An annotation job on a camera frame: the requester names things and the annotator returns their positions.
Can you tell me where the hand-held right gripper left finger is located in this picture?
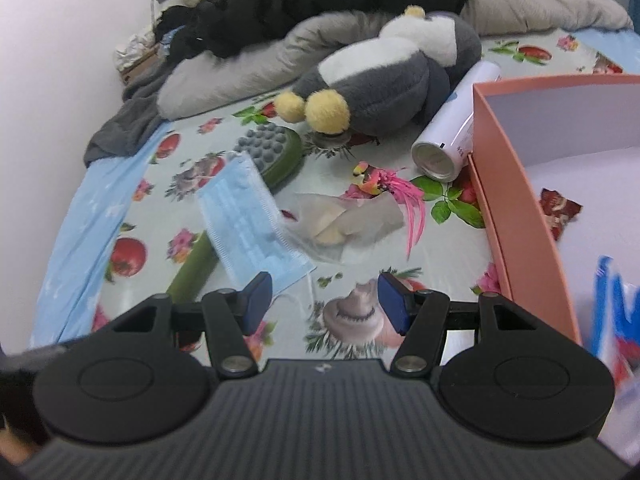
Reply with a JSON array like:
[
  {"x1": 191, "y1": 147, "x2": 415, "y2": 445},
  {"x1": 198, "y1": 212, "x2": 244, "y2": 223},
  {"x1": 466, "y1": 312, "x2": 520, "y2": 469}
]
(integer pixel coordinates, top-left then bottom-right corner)
[{"x1": 112, "y1": 271, "x2": 274, "y2": 378}]

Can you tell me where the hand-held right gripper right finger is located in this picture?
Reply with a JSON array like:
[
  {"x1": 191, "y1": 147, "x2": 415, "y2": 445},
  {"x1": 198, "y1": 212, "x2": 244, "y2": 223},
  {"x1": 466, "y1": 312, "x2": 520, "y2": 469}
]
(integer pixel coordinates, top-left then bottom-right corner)
[{"x1": 377, "y1": 272, "x2": 531, "y2": 378}]

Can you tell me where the orange cardboard box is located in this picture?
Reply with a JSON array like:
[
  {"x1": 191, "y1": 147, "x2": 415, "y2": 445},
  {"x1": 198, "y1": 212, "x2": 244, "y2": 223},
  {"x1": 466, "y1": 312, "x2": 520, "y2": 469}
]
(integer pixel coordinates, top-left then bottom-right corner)
[{"x1": 471, "y1": 74, "x2": 640, "y2": 396}]

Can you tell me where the red snack wrapper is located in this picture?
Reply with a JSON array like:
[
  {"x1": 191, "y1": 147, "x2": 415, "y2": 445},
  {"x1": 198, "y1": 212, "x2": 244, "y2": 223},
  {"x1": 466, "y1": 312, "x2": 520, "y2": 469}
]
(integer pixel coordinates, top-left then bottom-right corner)
[{"x1": 539, "y1": 187, "x2": 584, "y2": 241}]

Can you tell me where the blue white packet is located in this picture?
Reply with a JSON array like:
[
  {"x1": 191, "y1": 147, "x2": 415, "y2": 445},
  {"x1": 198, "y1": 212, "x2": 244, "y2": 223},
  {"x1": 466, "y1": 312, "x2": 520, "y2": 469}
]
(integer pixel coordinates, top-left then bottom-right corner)
[{"x1": 587, "y1": 255, "x2": 640, "y2": 391}]

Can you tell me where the clear plastic bag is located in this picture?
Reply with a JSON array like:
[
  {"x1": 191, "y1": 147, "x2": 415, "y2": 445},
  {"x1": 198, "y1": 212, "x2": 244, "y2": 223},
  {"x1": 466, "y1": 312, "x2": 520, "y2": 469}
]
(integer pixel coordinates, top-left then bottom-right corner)
[{"x1": 280, "y1": 191, "x2": 405, "y2": 266}]

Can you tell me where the blue face mask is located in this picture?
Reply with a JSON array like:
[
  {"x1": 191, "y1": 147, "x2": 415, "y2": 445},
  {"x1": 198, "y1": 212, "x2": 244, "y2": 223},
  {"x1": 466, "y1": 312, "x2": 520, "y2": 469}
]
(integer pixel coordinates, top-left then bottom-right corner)
[{"x1": 194, "y1": 152, "x2": 321, "y2": 311}]

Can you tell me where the pink feather bird toy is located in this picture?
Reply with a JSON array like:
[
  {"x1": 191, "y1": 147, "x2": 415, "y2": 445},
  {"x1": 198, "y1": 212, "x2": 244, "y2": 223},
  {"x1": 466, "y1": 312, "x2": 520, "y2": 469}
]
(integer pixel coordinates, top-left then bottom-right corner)
[{"x1": 345, "y1": 160, "x2": 428, "y2": 261}]

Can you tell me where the fruit-printed mat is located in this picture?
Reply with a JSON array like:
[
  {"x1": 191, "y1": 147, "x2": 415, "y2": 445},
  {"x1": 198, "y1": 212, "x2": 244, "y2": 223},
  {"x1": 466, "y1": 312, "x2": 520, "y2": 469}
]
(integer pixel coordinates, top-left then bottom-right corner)
[{"x1": 85, "y1": 27, "x2": 626, "y2": 361}]

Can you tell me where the green grey massage brush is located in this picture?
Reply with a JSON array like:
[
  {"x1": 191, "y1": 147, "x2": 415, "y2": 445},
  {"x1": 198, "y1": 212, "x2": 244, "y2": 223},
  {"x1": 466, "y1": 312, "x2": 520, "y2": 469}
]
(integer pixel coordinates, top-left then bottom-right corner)
[{"x1": 165, "y1": 122, "x2": 304, "y2": 306}]

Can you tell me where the white spray can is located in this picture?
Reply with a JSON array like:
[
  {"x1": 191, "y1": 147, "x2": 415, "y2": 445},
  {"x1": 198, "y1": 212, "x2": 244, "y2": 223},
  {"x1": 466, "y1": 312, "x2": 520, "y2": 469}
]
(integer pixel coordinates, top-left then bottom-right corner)
[{"x1": 411, "y1": 61, "x2": 502, "y2": 183}]

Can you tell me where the dark grey cloth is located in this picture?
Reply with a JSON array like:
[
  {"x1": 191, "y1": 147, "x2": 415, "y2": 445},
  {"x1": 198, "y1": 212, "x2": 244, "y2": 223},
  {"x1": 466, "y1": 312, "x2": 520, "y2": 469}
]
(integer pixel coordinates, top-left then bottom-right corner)
[{"x1": 84, "y1": 72, "x2": 173, "y2": 168}]

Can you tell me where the grey white penguin plush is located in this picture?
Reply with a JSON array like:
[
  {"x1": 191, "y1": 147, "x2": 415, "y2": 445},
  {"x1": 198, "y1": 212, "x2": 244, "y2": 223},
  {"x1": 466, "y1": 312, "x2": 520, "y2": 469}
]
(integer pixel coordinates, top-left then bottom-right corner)
[{"x1": 273, "y1": 6, "x2": 482, "y2": 137}]

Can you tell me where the grey pillow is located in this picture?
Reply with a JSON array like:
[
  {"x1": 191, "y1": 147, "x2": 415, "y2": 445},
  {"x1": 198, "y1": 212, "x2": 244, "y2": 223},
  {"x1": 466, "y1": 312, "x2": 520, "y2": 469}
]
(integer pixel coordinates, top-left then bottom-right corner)
[{"x1": 156, "y1": 10, "x2": 401, "y2": 121}]

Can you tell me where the brown cardboard box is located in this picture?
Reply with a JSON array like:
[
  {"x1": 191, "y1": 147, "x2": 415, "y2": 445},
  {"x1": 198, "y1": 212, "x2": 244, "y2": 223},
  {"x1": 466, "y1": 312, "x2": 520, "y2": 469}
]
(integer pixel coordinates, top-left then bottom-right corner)
[{"x1": 120, "y1": 45, "x2": 166, "y2": 86}]

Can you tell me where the crumpled white paper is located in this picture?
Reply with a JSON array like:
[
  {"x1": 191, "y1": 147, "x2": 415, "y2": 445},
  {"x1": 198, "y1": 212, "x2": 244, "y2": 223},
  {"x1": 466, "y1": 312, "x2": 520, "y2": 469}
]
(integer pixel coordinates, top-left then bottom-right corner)
[{"x1": 114, "y1": 30, "x2": 161, "y2": 68}]

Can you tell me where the black fleece garment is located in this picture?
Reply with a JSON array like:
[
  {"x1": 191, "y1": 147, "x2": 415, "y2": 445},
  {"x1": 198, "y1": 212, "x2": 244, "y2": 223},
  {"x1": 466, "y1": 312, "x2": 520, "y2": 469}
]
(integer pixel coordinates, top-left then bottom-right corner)
[{"x1": 155, "y1": 0, "x2": 476, "y2": 58}]

